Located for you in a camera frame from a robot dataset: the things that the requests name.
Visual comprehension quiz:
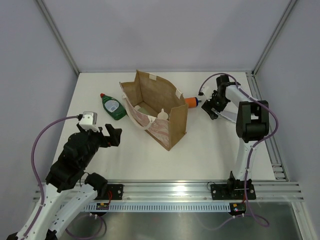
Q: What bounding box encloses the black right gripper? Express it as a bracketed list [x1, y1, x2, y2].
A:
[202, 90, 230, 120]

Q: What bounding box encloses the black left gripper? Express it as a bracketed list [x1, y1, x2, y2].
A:
[77, 122, 122, 168]

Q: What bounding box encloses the beige pump bottle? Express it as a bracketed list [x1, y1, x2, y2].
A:
[157, 108, 169, 121]

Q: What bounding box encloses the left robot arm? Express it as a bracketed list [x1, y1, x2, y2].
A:
[7, 124, 122, 240]

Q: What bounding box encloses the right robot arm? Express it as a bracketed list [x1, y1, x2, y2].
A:
[198, 73, 270, 201]

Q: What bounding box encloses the brown canvas tote bag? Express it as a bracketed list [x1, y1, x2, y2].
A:
[119, 70, 189, 151]

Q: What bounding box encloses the orange spray bottle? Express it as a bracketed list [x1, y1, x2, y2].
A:
[185, 97, 202, 109]

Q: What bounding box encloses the green dish soap bottle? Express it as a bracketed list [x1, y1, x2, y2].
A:
[100, 93, 127, 121]

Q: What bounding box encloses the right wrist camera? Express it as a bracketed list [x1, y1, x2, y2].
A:
[198, 86, 212, 99]

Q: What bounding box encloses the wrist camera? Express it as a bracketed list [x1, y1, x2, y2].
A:
[198, 86, 212, 99]
[78, 111, 99, 132]

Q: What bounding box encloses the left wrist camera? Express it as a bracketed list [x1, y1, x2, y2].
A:
[78, 111, 99, 132]

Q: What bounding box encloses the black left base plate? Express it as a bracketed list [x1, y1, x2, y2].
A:
[98, 184, 124, 201]

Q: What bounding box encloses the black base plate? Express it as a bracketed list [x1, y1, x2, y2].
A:
[98, 184, 124, 201]
[210, 181, 257, 201]

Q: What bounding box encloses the white slotted cable duct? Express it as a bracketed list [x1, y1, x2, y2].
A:
[82, 202, 231, 213]

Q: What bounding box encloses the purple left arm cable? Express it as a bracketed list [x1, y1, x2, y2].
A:
[30, 115, 107, 238]

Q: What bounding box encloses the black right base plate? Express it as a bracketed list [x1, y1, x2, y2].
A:
[210, 181, 257, 201]

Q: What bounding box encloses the right side aluminium rail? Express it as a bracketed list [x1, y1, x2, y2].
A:
[245, 71, 290, 182]

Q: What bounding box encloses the aluminium rail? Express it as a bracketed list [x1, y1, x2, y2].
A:
[32, 181, 305, 203]
[245, 71, 290, 182]

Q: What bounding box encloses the aluminium front rail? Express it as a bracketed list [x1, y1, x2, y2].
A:
[32, 181, 305, 203]

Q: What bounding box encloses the right aluminium frame post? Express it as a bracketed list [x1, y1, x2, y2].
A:
[251, 0, 299, 77]

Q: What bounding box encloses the aluminium frame post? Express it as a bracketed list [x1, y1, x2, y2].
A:
[34, 0, 81, 77]
[251, 0, 299, 77]

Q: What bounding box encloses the left aluminium frame post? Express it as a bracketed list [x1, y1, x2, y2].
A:
[34, 0, 81, 77]

